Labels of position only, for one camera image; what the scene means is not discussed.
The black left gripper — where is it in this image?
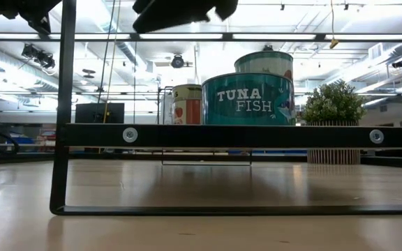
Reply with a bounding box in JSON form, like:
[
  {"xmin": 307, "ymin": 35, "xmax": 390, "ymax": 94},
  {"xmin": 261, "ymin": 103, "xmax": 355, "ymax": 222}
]
[{"xmin": 133, "ymin": 0, "xmax": 239, "ymax": 34}]

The blue storage bin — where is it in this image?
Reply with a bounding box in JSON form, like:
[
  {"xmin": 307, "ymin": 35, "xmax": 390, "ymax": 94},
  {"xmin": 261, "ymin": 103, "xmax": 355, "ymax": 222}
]
[{"xmin": 10, "ymin": 134, "xmax": 34, "ymax": 144}]

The black overhead crossbar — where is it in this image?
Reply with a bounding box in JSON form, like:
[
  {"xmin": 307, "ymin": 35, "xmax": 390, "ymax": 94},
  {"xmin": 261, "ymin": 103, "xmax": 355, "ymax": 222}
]
[{"xmin": 0, "ymin": 32, "xmax": 402, "ymax": 43}]

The potted plant in slatted pot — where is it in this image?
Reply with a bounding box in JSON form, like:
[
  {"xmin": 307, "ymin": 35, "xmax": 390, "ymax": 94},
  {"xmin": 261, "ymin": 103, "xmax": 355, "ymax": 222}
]
[{"xmin": 300, "ymin": 79, "xmax": 368, "ymax": 165}]

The tomato label tin can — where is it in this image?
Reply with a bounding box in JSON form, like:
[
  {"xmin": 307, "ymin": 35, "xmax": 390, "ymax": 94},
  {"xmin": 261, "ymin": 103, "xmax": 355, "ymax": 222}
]
[{"xmin": 171, "ymin": 83, "xmax": 204, "ymax": 126}]

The green polka dot peas can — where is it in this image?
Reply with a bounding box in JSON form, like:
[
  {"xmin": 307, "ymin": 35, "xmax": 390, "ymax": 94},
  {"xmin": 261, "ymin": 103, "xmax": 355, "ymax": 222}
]
[{"xmin": 234, "ymin": 50, "xmax": 295, "ymax": 82}]

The round black ceiling lamp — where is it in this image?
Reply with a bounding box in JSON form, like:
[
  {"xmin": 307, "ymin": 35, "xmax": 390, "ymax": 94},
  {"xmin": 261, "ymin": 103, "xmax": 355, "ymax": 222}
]
[{"xmin": 170, "ymin": 54, "xmax": 186, "ymax": 70}]

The black ceiling spotlight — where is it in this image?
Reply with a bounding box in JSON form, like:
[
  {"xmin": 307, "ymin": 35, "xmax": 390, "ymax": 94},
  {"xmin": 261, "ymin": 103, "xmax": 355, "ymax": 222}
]
[
  {"xmin": 40, "ymin": 54, "xmax": 56, "ymax": 70},
  {"xmin": 21, "ymin": 43, "xmax": 40, "ymax": 59}
]

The teal tuna fish can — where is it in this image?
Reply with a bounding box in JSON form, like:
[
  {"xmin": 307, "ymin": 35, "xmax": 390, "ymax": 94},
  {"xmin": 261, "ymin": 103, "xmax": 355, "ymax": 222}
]
[{"xmin": 201, "ymin": 72, "xmax": 297, "ymax": 126}]

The black aluminium table frame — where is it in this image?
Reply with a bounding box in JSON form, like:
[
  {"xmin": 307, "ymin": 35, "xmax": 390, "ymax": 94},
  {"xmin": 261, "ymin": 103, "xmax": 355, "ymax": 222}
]
[{"xmin": 0, "ymin": 151, "xmax": 402, "ymax": 171}]

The black hanging cable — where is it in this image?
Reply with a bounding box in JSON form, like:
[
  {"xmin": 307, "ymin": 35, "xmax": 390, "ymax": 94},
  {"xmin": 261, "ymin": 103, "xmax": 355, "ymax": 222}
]
[{"xmin": 97, "ymin": 0, "xmax": 117, "ymax": 105}]

